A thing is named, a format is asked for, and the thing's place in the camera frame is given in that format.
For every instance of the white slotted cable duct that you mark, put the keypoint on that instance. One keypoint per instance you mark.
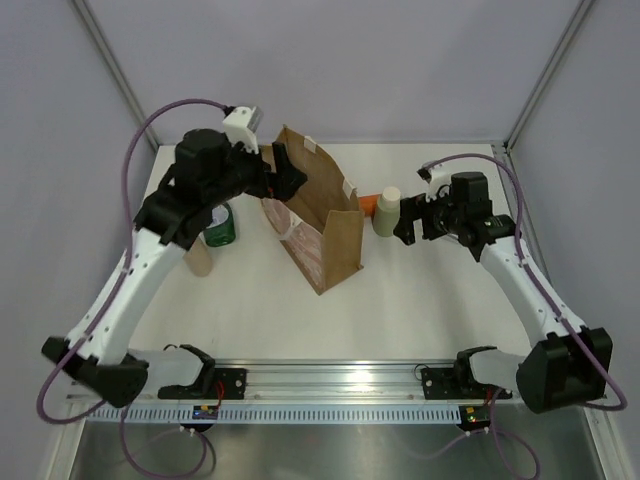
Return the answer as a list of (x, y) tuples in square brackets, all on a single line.
[(327, 414)]

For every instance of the aluminium front rail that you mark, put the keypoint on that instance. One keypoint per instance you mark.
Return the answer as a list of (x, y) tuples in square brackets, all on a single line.
[(292, 381)]

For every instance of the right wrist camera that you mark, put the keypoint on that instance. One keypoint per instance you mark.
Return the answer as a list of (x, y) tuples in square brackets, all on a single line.
[(436, 178)]

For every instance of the right side aluminium rail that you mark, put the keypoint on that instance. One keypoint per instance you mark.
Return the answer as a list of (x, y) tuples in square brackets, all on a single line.
[(511, 186)]

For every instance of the orange spray bottle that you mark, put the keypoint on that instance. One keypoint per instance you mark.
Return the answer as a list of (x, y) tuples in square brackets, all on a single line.
[(368, 204)]

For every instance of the right aluminium frame post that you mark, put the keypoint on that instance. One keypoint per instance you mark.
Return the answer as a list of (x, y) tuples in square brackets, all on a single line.
[(559, 53)]

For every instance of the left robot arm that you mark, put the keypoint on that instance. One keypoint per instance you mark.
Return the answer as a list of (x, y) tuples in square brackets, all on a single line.
[(208, 170)]

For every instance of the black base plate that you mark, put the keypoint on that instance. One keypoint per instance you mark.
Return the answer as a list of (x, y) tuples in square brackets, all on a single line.
[(228, 382), (441, 383)]

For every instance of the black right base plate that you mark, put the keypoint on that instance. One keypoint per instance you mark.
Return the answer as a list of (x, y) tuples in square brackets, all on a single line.
[(441, 383)]

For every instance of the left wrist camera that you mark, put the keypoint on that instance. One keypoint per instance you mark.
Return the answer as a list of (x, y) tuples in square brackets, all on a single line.
[(241, 124)]

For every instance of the beige pump bottle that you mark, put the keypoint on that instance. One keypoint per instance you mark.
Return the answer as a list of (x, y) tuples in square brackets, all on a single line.
[(198, 259)]

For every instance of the aluminium rail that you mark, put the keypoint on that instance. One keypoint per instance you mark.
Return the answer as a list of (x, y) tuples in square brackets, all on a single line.
[(292, 381), (511, 186)]

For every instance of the aluminium frame post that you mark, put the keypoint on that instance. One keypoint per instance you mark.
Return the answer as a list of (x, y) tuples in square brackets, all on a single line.
[(93, 29), (559, 53)]

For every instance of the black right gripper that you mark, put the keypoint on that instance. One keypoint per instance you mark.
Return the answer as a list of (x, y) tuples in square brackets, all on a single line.
[(418, 208)]

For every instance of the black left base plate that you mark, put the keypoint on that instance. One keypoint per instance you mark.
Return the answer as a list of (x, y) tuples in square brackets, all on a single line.
[(228, 382)]

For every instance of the left aluminium frame post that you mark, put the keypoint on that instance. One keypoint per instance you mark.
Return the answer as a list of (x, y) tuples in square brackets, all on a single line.
[(93, 29)]

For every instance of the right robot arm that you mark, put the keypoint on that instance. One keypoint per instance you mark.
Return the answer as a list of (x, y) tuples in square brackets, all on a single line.
[(567, 361)]

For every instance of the green dish soap bottle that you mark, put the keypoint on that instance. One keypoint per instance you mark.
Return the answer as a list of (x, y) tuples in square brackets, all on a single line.
[(221, 230)]

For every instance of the brown canvas tote bag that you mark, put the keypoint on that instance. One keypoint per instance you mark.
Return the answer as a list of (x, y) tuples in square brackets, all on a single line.
[(321, 227)]

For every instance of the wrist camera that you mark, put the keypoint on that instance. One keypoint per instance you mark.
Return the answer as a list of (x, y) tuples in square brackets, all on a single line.
[(436, 178), (241, 124)]

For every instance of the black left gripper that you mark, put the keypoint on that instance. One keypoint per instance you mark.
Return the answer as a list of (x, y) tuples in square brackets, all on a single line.
[(280, 184)]

